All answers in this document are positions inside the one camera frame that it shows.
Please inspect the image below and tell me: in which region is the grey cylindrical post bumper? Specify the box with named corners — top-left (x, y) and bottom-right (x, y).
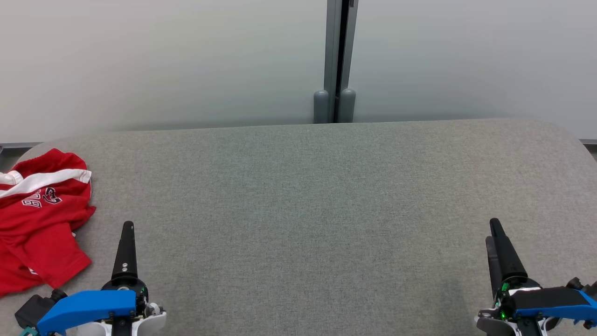
top-left (338, 88), bottom-right (356, 123)
top-left (313, 90), bottom-right (330, 124)

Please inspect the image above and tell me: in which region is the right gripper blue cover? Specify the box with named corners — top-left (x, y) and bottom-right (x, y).
top-left (485, 218), bottom-right (597, 323)

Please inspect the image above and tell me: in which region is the grey partition frame post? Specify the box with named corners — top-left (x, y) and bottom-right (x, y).
top-left (324, 0), bottom-right (360, 123)

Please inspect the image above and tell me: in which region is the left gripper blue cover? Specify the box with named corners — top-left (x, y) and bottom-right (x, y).
top-left (37, 221), bottom-right (149, 335)

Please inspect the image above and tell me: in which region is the red shorts white stripe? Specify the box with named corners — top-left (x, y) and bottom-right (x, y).
top-left (0, 148), bottom-right (97, 234)

